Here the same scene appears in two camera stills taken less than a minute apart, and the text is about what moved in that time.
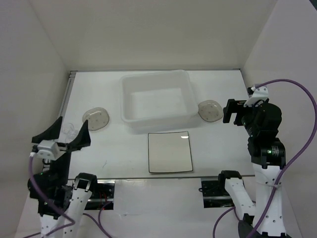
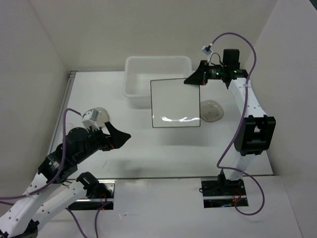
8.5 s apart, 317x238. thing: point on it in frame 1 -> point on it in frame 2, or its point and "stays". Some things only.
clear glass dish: x=210 y=111 stays
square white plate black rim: x=170 y=152 -> x=175 y=103
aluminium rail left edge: x=69 y=88 stays
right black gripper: x=234 y=105 -> x=199 y=77
